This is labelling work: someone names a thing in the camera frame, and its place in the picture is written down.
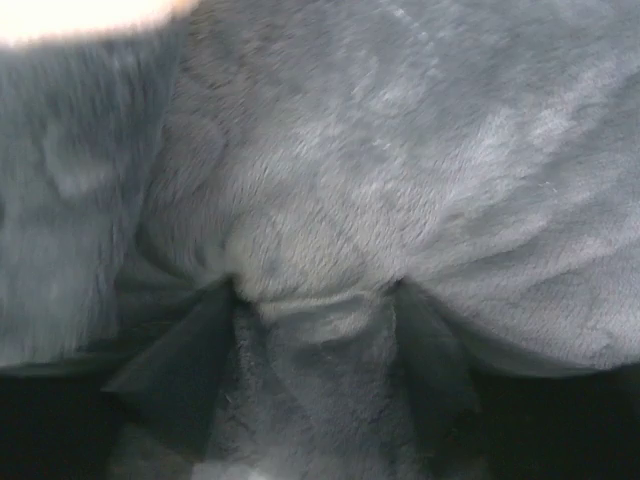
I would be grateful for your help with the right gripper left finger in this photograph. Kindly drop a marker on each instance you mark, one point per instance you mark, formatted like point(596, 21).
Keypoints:
point(142, 410)

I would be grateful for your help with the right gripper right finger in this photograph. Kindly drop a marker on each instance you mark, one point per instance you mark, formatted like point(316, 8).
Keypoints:
point(474, 422)

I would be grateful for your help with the grey pillowcase with cream ruffle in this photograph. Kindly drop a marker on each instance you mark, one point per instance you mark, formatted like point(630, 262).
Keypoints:
point(312, 155)

